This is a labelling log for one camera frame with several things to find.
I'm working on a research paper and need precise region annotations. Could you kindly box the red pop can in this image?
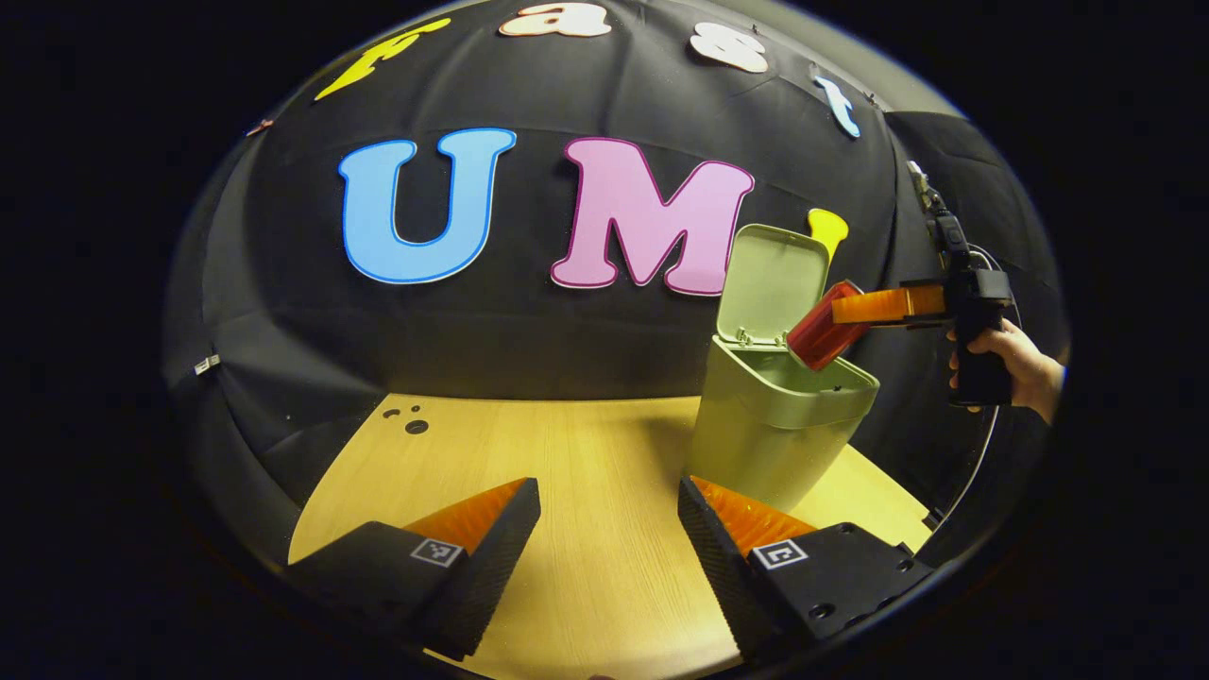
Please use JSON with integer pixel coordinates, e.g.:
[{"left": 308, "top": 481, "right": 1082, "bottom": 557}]
[{"left": 787, "top": 280, "right": 870, "bottom": 372}]

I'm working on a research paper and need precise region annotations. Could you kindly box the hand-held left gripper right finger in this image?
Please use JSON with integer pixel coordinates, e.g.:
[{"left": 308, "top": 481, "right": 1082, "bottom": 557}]
[{"left": 677, "top": 475, "right": 936, "bottom": 662}]

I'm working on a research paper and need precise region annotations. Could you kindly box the grey cable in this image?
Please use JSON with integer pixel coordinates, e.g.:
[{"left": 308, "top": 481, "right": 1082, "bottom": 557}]
[{"left": 930, "top": 244, "right": 1023, "bottom": 530}]

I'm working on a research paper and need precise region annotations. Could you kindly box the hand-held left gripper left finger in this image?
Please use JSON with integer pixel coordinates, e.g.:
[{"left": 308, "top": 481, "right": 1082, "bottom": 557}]
[{"left": 288, "top": 477, "right": 542, "bottom": 662}]

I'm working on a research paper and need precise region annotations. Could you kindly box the wooden desktop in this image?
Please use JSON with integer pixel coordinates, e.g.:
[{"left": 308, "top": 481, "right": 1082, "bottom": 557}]
[{"left": 288, "top": 392, "right": 934, "bottom": 680}]

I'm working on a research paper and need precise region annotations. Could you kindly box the green desktop garbage bin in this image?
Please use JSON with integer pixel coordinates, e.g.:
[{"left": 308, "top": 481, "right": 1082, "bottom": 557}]
[{"left": 685, "top": 224, "right": 881, "bottom": 514}]

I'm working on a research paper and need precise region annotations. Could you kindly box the black backdrop cloth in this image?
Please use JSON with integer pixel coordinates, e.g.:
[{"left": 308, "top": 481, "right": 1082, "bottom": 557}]
[{"left": 161, "top": 0, "right": 1068, "bottom": 568}]

